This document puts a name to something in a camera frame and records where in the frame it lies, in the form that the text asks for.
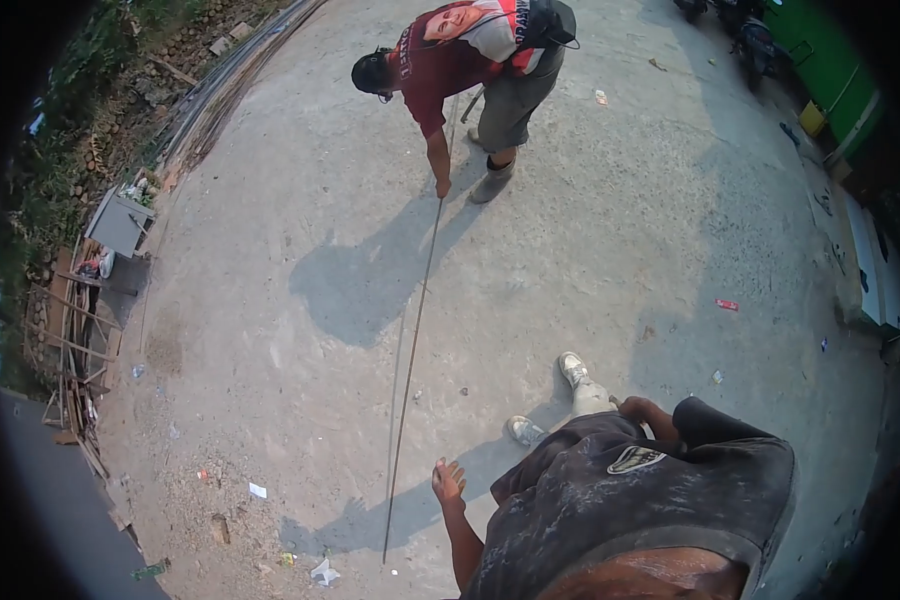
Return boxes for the person's left hand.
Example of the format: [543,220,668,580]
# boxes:
[431,457,468,513]

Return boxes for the long thin steel rebar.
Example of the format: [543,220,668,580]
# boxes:
[381,94,462,567]

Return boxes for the person's legs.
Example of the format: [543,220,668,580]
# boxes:
[505,351,621,448]

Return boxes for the person's body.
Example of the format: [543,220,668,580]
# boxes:
[461,396,799,600]

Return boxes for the green bottle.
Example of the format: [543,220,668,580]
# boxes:
[129,558,173,583]

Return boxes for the pile of wooden planks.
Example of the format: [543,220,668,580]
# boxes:
[21,238,130,481]

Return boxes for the grey metal box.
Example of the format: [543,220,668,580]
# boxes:
[84,185,157,261]

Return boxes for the pile of long steel rebars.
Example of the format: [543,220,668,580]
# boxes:
[153,0,327,170]

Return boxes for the yellow bucket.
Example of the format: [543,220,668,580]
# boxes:
[798,100,828,138]

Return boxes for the parked motorcycle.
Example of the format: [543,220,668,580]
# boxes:
[729,15,790,93]

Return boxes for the green metal gate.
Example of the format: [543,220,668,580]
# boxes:
[763,0,885,168]

